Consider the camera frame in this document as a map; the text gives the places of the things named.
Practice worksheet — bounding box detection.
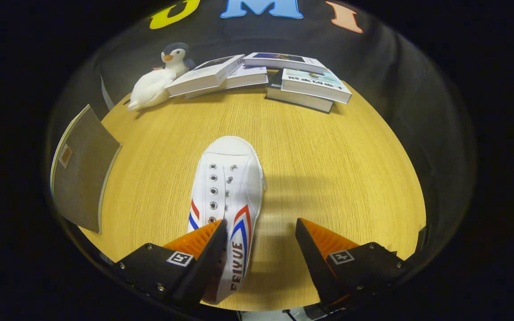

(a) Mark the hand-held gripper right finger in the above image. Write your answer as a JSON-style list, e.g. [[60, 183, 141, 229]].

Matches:
[[296, 218, 411, 313]]

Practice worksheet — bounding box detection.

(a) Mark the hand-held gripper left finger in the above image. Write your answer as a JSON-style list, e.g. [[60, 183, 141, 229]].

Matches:
[[112, 218, 229, 313]]

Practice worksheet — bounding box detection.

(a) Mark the white canvas shoe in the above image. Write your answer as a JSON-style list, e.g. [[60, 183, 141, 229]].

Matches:
[[188, 136, 266, 305]]

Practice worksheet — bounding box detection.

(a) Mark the grey fabric storage box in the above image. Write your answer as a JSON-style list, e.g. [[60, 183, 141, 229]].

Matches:
[[50, 104, 122, 234]]

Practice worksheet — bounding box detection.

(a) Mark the dark grey book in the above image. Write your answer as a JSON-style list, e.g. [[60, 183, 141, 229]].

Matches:
[[266, 69, 334, 114]]

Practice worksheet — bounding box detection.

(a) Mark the book with pale teal cover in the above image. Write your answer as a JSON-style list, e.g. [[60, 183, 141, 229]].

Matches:
[[281, 68, 353, 104]]

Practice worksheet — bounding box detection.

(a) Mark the penguin plush toy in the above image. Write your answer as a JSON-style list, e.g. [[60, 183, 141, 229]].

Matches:
[[127, 42, 196, 111]]

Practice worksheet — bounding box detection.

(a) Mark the black backdrop cloth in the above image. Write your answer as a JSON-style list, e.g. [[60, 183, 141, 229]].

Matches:
[[45, 0, 478, 268]]

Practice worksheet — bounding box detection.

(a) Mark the white book with portrait cover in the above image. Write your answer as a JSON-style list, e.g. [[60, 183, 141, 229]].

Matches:
[[166, 54, 246, 97]]

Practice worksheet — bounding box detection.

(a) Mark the plain white book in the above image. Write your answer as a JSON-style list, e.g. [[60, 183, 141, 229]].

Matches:
[[185, 65, 268, 99]]

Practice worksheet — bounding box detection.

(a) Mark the book with blue picture cover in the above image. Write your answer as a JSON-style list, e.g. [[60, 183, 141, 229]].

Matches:
[[243, 52, 327, 75]]

